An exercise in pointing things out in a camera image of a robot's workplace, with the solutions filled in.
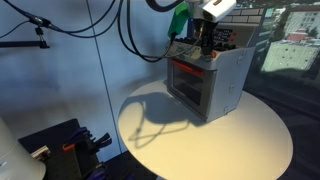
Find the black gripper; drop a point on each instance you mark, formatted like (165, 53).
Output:
(204, 26)

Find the white rounded robot base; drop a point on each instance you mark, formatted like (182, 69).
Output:
(16, 156)

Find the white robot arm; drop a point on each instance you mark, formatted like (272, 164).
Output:
(220, 8)

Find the grey toy stove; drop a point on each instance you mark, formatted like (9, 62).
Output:
(226, 80)

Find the black tool holder block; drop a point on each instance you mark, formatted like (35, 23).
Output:
(60, 160)

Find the silver metal connector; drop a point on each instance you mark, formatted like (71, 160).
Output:
(40, 153)

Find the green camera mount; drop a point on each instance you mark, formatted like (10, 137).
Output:
(178, 20)

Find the black camera on stand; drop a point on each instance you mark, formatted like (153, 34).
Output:
(41, 22)

